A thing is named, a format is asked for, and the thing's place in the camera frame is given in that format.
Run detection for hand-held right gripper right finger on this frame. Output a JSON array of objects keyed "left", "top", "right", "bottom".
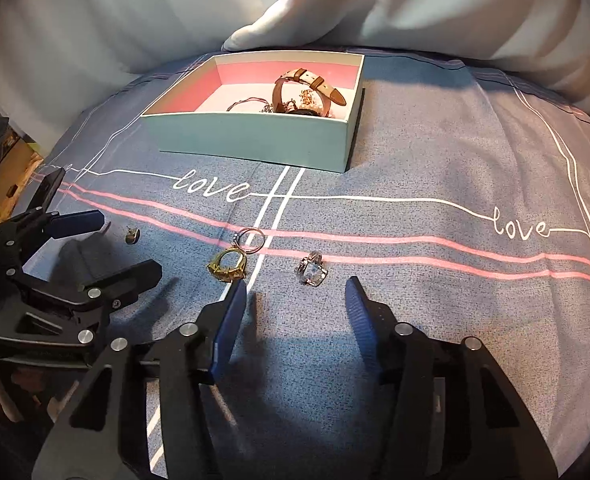
[{"left": 345, "top": 276, "right": 558, "bottom": 480}]

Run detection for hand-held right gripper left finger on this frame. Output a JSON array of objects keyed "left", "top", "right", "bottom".
[{"left": 31, "top": 280, "right": 249, "bottom": 480}]

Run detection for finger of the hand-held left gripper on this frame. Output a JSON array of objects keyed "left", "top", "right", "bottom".
[
  {"left": 78, "top": 259, "right": 164, "bottom": 312},
  {"left": 0, "top": 166, "right": 105, "bottom": 267}
]

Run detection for white backdrop curtain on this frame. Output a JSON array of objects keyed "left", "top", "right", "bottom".
[{"left": 0, "top": 0, "right": 590, "bottom": 126}]

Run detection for dark bead chain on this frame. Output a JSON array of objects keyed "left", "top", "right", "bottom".
[{"left": 260, "top": 99, "right": 298, "bottom": 115}]

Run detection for teal box with pink inside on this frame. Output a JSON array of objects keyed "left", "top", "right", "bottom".
[{"left": 140, "top": 51, "right": 366, "bottom": 173}]

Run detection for wristwatch with brown strap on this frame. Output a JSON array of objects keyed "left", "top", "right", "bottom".
[{"left": 272, "top": 67, "right": 348, "bottom": 118}]

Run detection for gold ring with yellow stone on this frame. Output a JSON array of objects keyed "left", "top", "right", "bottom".
[{"left": 206, "top": 247, "right": 249, "bottom": 285}]

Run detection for silver ring with clear crystal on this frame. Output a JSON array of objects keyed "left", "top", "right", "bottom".
[{"left": 295, "top": 251, "right": 329, "bottom": 288}]

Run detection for thin rose gold ring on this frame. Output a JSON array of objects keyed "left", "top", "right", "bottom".
[{"left": 234, "top": 227, "right": 265, "bottom": 253}]

